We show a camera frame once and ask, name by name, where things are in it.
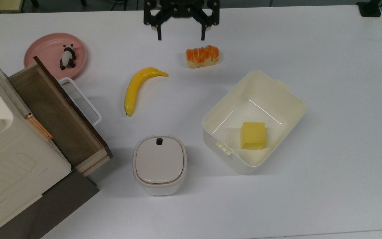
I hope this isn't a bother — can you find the black table clamp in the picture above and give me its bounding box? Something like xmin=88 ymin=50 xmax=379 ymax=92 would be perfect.
xmin=356 ymin=0 xmax=382 ymax=18

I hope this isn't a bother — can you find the cream plastic box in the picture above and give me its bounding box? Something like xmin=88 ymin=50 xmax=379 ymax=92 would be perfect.
xmin=202 ymin=70 xmax=307 ymax=175

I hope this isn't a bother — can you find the pink round plate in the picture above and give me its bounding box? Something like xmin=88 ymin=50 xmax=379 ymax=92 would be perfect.
xmin=24 ymin=33 xmax=88 ymax=80

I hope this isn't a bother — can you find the toy bread loaf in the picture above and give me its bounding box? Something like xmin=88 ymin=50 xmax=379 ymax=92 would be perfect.
xmin=186 ymin=45 xmax=220 ymax=69

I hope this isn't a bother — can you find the yellow foam block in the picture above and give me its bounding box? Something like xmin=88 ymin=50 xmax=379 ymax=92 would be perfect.
xmin=240 ymin=121 xmax=267 ymax=150

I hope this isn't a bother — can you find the large cream storage box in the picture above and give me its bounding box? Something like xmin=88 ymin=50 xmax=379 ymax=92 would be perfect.
xmin=0 ymin=48 xmax=72 ymax=238

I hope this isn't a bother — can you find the small beige lidded trash can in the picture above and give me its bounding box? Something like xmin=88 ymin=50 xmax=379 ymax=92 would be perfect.
xmin=132 ymin=134 xmax=188 ymax=196

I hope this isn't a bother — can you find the yellow toy banana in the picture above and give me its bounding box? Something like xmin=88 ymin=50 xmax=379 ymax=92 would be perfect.
xmin=124 ymin=67 xmax=169 ymax=117

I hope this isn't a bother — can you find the small panda figurine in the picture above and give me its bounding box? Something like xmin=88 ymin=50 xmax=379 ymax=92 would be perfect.
xmin=60 ymin=44 xmax=77 ymax=70

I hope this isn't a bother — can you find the wooden drawer with white handle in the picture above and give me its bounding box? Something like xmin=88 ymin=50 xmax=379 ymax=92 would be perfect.
xmin=8 ymin=56 xmax=113 ymax=177

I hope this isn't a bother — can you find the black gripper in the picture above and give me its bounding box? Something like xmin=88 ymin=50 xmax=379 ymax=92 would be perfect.
xmin=144 ymin=0 xmax=220 ymax=41

